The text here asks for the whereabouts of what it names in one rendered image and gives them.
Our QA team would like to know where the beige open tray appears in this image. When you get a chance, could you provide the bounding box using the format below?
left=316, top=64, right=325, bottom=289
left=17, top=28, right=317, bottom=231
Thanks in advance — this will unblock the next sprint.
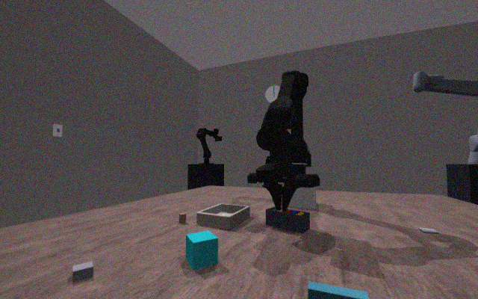
left=196, top=204, right=249, bottom=229

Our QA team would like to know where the tan cube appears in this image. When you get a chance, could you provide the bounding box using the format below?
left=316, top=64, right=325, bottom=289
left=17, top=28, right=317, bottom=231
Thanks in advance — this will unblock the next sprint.
left=179, top=213, right=186, bottom=224

